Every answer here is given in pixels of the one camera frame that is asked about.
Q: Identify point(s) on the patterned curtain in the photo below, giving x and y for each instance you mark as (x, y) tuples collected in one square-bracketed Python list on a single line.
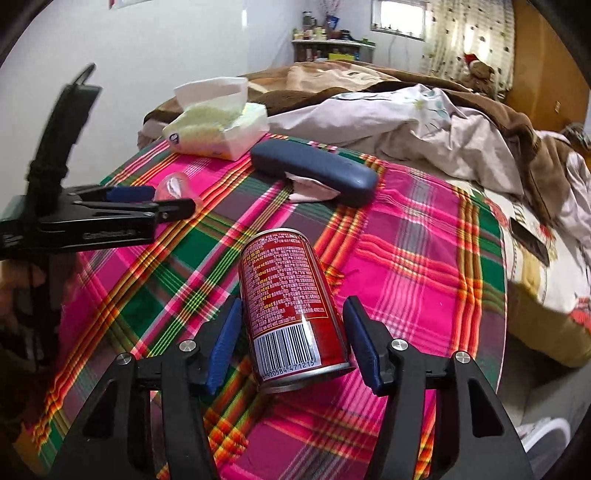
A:
[(466, 37)]

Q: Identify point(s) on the floral bed sheet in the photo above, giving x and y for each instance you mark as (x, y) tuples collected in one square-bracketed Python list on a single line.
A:
[(568, 286)]

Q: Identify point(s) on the window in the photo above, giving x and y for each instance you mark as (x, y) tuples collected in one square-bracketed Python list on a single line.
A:
[(399, 16)]

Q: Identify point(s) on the red drink can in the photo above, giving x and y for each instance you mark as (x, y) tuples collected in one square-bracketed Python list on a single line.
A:
[(288, 300)]

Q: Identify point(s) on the cluttered white shelf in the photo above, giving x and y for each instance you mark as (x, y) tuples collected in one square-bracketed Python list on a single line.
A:
[(332, 46)]

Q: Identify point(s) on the brown fleece blanket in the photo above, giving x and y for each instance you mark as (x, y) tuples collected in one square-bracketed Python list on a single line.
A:
[(521, 138)]

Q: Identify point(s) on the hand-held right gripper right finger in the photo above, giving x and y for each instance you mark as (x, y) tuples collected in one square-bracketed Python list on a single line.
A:
[(364, 346)]

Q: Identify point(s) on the wooden wardrobe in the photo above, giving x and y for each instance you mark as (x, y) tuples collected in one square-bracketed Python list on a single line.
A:
[(540, 55)]

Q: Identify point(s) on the pale pink cloth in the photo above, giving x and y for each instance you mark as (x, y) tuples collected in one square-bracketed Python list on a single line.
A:
[(309, 191)]

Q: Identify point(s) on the pale floral quilt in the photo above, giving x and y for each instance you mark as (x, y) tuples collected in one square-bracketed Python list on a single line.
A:
[(415, 120)]

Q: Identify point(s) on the pink green plaid blanket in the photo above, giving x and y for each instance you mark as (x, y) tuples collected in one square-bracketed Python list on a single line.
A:
[(406, 277)]

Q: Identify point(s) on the clear plastic cup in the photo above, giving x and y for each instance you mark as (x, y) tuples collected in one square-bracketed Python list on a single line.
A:
[(175, 184)]

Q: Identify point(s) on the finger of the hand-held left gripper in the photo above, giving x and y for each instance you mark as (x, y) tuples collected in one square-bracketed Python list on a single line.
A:
[(175, 208), (131, 194)]

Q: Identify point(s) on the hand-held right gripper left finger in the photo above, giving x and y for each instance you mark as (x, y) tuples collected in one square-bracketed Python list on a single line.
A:
[(224, 344)]

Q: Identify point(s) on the brown teddy bear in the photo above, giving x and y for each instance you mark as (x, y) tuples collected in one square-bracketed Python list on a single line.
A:
[(482, 74)]

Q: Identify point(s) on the dark blue glasses case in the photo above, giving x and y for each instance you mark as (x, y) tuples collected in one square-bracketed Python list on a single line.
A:
[(318, 168)]

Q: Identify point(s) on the black smartphone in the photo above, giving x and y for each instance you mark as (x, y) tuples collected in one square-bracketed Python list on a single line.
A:
[(531, 242)]

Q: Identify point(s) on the white trash bin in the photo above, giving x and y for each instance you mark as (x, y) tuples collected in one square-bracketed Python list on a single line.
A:
[(542, 443)]

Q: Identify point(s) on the soft tissue pack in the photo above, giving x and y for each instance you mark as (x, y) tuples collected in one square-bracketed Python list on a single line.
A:
[(217, 124)]

